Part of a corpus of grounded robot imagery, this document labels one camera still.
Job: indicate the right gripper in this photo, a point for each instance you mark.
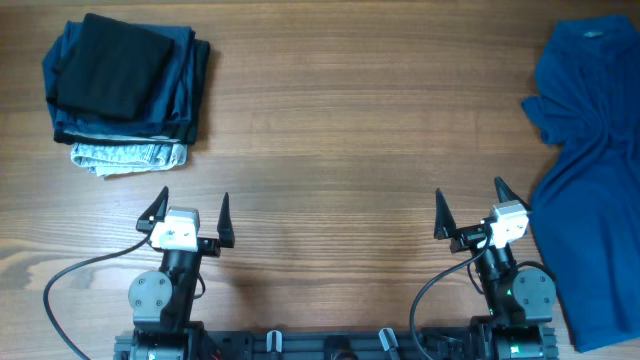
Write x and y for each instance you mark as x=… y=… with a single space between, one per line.
x=445 y=228

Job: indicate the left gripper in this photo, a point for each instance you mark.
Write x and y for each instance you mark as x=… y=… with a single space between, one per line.
x=208 y=247

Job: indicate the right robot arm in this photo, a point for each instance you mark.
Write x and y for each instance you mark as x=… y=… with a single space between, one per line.
x=519 y=296

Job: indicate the folded dark blue garment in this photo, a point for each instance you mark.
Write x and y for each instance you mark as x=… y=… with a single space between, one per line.
x=167 y=104

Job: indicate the folded light grey garment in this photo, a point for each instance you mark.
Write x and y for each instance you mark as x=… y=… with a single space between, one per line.
x=108 y=160

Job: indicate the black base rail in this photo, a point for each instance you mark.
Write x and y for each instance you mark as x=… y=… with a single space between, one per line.
x=335 y=345

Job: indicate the blue polo shirt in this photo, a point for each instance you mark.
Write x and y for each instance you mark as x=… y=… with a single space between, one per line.
x=586 y=207

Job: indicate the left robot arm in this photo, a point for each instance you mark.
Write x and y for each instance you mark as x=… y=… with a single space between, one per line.
x=162 y=300

